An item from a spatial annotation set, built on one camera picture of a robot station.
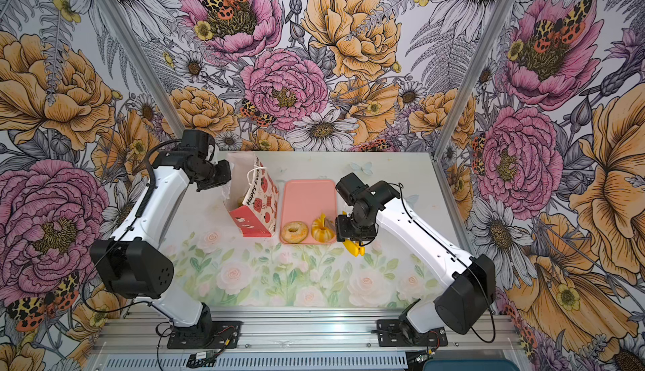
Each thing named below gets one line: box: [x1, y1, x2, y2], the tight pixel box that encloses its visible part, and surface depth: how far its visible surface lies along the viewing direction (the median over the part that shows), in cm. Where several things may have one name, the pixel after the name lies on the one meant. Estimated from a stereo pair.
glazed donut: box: [280, 220, 310, 244], surface depth 94 cm
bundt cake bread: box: [310, 213, 336, 244], surface depth 94 cm
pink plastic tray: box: [279, 178, 337, 245], surface depth 108 cm
